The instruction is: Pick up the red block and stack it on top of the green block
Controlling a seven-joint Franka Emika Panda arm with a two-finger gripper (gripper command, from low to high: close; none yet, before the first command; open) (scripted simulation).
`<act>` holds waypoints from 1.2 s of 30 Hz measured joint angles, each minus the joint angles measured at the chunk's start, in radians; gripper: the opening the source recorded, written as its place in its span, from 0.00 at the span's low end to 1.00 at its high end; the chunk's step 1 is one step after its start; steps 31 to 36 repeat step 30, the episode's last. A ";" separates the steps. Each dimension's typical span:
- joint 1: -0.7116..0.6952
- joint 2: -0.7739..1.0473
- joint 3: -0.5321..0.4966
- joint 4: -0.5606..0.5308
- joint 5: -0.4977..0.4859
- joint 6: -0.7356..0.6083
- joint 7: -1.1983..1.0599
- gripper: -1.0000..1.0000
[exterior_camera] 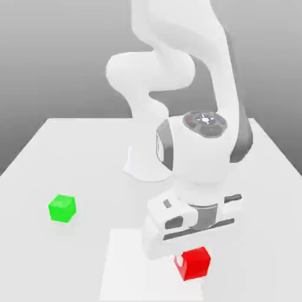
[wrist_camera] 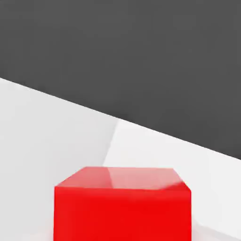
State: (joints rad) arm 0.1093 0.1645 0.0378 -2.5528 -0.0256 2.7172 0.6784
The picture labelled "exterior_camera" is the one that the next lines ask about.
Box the small red cube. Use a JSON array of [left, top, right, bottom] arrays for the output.
[[173, 246, 211, 282]]

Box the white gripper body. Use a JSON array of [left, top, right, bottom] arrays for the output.
[[142, 215, 237, 261]]

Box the small green cube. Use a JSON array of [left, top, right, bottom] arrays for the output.
[[48, 193, 77, 224]]

